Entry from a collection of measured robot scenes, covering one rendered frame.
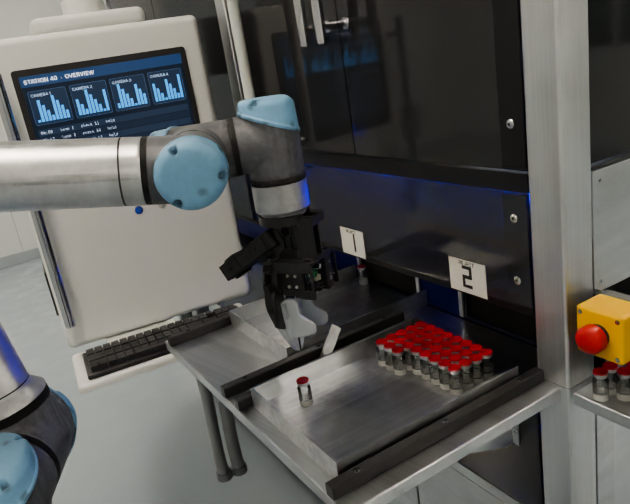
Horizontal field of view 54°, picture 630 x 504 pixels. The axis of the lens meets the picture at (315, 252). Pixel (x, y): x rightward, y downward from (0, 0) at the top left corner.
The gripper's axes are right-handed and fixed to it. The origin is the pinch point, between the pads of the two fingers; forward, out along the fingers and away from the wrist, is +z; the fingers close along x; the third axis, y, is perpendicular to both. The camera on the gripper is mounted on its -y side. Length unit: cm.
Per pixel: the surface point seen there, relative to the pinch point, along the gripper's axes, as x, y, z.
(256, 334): 22.1, -23.8, 12.1
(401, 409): 7.0, 12.9, 13.8
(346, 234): 45.4, -12.7, -1.6
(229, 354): 16.7, -27.2, 14.2
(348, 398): 7.7, 3.4, 13.8
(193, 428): 96, -124, 102
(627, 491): 32, 43, 41
